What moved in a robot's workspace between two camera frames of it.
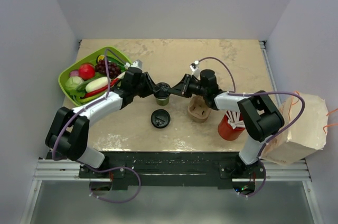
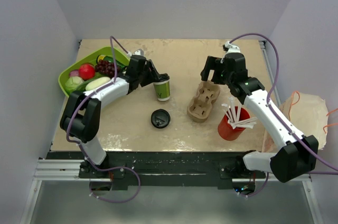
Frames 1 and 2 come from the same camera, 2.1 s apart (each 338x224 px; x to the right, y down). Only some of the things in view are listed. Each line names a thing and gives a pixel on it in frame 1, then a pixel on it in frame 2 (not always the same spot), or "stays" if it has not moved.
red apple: [86, 71] stays
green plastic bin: [111, 52] stays
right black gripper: [182, 87] to [213, 63]
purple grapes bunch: [113, 70] stays
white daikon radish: [96, 83] stays
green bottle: [110, 59] stays
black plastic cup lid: [163, 93] to [162, 77]
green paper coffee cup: [162, 102] to [162, 89]
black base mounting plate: [177, 168] stays
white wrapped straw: [233, 119] stays
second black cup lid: [160, 118] stays
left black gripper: [150, 84] to [153, 74]
